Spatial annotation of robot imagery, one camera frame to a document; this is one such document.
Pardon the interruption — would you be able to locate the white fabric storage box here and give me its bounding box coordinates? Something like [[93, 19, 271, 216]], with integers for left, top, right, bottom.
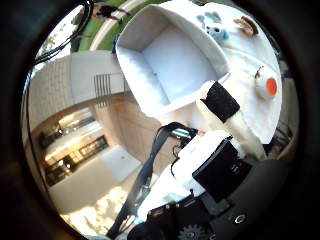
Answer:
[[114, 1, 232, 118]]

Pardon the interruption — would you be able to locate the black tripod stand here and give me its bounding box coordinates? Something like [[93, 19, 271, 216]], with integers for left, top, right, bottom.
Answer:
[[106, 121, 199, 239]]

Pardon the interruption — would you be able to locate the black cable bundle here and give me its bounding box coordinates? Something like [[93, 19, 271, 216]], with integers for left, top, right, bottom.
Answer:
[[31, 0, 96, 66]]

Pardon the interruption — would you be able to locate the white plush toy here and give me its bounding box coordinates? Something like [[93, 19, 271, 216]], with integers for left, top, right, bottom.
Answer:
[[195, 11, 230, 43]]

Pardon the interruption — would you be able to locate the brown fox plush toy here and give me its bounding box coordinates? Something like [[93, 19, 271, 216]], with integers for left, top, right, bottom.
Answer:
[[233, 15, 259, 37]]

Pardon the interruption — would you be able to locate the slatted wall vent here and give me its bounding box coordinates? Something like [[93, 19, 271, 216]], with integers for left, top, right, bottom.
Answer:
[[93, 73, 113, 108]]

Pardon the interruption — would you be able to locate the fried egg plush toy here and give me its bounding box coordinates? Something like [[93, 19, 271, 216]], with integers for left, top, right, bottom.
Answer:
[[254, 65, 279, 100]]

